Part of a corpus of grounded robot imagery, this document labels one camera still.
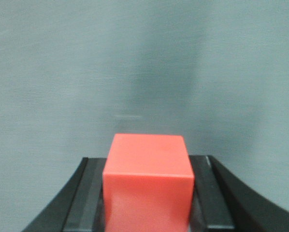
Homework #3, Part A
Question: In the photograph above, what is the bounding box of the red magnetic cube block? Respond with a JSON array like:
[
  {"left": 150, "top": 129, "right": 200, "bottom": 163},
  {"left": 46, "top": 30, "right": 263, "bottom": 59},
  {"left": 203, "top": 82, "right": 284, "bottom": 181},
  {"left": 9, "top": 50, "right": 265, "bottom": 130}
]
[{"left": 102, "top": 133, "right": 195, "bottom": 232}]

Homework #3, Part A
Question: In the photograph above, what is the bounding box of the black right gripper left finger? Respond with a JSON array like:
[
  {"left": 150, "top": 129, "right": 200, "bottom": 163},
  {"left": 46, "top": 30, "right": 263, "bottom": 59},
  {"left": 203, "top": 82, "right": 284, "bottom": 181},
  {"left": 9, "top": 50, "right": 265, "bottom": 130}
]
[{"left": 23, "top": 158, "right": 106, "bottom": 232}]

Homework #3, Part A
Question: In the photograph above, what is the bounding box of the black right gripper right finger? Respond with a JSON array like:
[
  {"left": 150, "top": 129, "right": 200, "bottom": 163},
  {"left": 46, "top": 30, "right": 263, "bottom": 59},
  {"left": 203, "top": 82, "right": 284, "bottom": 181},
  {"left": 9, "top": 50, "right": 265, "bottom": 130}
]
[{"left": 189, "top": 155, "right": 289, "bottom": 232}]

